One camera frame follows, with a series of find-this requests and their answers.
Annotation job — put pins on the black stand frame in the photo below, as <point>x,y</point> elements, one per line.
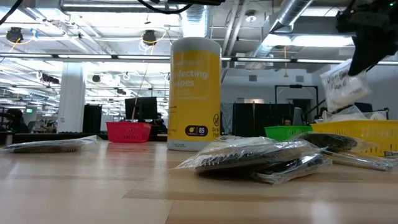
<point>297,86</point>

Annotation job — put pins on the yellow disinfecting wipes canister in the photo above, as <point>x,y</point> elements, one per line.
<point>194,102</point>

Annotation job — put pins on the round ribbed ceiling duct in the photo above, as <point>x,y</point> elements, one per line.
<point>194,21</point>

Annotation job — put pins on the black partition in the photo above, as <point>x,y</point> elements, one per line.
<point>248,119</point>

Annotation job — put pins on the black aluminium table frame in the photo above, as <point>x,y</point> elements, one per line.
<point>62,138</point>

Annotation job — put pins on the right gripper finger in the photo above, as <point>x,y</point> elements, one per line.
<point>370,53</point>

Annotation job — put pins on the black monitor back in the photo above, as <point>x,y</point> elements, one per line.
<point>146,107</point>

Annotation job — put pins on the small clear plastic packet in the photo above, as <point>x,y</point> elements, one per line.
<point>357,160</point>

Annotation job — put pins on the green plastic basket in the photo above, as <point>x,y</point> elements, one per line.
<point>286,133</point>

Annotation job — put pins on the red plastic basket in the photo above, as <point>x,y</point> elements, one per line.
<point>129,132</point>

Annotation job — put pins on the yellow plastic basket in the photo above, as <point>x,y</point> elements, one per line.
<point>357,137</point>

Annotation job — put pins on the black ceiling device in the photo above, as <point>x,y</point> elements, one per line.
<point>149,37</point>
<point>14,35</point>

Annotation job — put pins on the person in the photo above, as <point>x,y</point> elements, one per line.
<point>287,122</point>
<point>160,123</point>
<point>17,124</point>

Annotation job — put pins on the white pillar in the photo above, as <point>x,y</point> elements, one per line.
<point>71,99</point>

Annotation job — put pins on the silver ventilation duct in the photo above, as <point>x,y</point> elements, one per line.
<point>289,12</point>

